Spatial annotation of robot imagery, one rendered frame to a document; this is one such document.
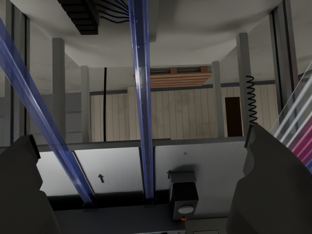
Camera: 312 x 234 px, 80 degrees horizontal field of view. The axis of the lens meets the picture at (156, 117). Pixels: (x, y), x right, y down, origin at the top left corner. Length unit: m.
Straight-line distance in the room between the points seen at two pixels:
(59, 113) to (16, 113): 0.15
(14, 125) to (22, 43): 0.22
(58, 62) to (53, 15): 0.16
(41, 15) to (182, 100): 3.69
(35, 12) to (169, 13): 0.36
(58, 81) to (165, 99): 3.55
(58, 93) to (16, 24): 0.21
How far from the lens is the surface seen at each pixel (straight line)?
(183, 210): 0.32
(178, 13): 0.61
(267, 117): 4.59
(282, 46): 0.65
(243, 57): 0.75
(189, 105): 4.15
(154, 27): 0.58
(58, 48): 0.75
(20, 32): 0.65
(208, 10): 0.63
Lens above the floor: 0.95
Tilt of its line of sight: 4 degrees down
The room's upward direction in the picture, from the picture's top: 177 degrees clockwise
